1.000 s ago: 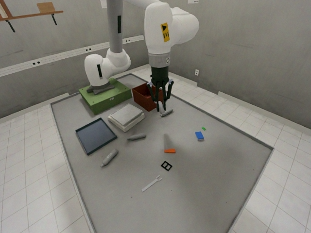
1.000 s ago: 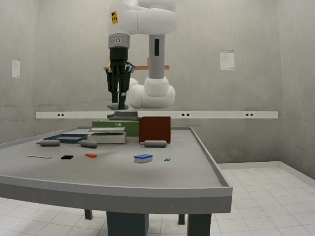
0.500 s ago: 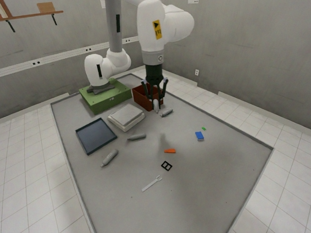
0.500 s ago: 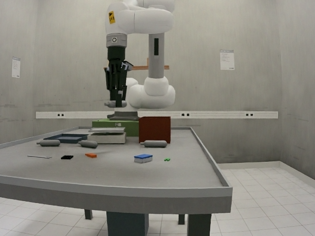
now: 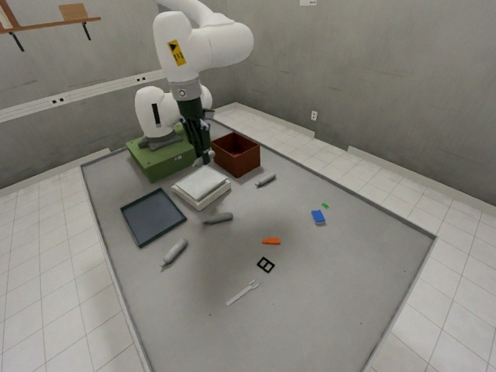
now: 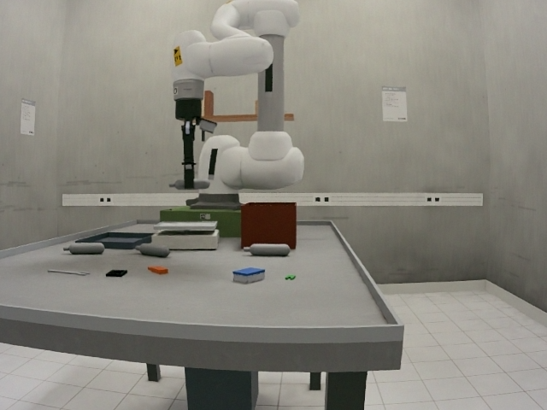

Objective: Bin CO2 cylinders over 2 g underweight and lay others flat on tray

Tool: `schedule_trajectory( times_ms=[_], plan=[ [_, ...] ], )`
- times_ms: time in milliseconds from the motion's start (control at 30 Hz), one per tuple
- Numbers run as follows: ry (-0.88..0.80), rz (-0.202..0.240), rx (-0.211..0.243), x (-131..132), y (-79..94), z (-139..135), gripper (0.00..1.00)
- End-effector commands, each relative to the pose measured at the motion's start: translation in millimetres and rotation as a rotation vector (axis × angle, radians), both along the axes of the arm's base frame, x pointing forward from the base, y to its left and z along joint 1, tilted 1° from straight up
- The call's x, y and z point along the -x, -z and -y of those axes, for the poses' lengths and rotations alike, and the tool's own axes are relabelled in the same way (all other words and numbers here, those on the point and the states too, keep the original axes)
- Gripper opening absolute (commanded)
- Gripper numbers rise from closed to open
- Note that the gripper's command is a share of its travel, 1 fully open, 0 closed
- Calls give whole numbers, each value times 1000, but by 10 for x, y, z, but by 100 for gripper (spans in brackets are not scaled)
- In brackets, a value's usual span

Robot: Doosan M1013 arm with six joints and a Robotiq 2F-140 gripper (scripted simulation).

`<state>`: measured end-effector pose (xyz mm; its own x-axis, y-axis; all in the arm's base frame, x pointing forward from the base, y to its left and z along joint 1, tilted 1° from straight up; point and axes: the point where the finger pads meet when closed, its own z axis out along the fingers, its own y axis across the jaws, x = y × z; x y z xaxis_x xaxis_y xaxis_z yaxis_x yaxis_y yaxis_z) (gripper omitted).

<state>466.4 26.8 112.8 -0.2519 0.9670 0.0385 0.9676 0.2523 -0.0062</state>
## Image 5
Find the red open box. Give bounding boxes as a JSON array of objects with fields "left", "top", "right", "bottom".
[{"left": 210, "top": 132, "right": 260, "bottom": 178}]

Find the orange block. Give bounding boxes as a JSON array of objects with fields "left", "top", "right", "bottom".
[{"left": 262, "top": 238, "right": 280, "bottom": 244}]

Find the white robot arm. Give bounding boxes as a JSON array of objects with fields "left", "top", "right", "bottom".
[{"left": 135, "top": 0, "right": 253, "bottom": 152}]

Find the grey table edge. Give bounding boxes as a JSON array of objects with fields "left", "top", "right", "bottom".
[{"left": 78, "top": 119, "right": 439, "bottom": 372}]

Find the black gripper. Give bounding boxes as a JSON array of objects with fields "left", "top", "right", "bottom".
[{"left": 176, "top": 96, "right": 210, "bottom": 165}]

